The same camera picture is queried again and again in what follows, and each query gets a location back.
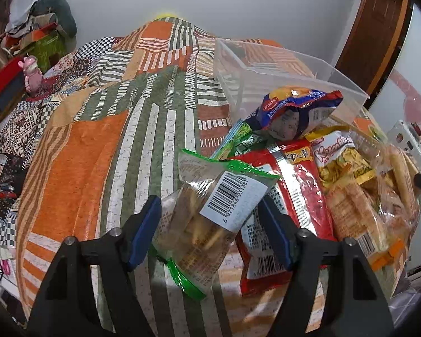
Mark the clear plastic storage bin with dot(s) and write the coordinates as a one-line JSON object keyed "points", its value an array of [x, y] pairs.
{"points": [[249, 71]]}

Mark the patchwork orange green blanket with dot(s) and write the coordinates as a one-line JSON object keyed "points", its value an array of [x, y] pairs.
{"points": [[82, 160]]}

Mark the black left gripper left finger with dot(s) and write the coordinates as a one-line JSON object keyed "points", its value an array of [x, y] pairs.
{"points": [[65, 304]]}

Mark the blue orange snack bag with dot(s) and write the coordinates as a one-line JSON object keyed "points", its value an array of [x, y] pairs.
{"points": [[289, 112]]}

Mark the brown wooden door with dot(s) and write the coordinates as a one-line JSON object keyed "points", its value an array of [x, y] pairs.
{"points": [[374, 43]]}

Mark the pink plush toy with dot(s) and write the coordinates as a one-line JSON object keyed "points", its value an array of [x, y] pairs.
{"points": [[32, 74]]}

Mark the clear bag round crackers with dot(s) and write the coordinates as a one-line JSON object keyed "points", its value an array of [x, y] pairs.
{"points": [[381, 214]]}

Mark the green-edged biscuit stick bag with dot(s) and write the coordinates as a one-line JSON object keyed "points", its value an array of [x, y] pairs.
{"points": [[202, 218]]}

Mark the pile of clothes and boxes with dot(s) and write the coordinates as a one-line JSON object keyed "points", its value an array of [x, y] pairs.
{"points": [[45, 30]]}

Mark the yellow snack bag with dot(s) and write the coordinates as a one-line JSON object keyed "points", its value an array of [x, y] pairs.
{"points": [[336, 155]]}

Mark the red snack bag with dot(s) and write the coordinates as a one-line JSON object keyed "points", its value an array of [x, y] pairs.
{"points": [[298, 195]]}

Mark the green snack packet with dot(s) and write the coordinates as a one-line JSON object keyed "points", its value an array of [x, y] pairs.
{"points": [[239, 140]]}

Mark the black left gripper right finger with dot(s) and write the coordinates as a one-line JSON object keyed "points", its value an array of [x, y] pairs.
{"points": [[333, 290]]}

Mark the red box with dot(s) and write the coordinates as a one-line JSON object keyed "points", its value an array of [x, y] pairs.
{"points": [[10, 71]]}

